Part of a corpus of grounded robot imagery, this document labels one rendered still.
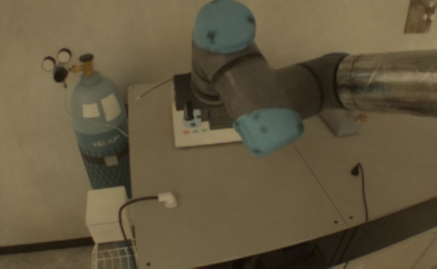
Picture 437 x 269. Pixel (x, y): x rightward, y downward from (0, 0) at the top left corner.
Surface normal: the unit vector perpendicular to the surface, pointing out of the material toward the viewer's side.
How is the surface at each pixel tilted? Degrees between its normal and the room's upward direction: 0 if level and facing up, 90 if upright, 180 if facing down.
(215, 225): 0
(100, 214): 0
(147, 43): 90
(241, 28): 36
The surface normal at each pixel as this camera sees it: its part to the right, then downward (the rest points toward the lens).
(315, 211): 0.00, -0.82
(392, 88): -0.86, 0.23
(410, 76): -0.86, -0.12
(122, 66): 0.25, 0.55
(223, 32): 0.10, -0.33
